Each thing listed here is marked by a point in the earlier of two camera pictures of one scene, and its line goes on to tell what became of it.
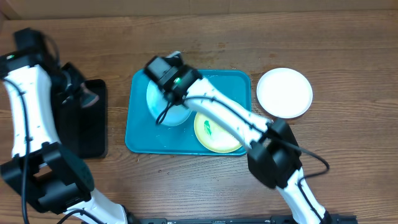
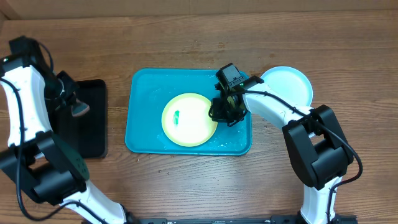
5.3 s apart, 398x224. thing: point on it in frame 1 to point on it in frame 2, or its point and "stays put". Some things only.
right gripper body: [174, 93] to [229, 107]
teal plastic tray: [146, 135] stays put
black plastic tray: [81, 129] stays put
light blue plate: [158, 102] to [290, 83]
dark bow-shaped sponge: [87, 98] to [79, 108]
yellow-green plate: [213, 136] to [186, 120]
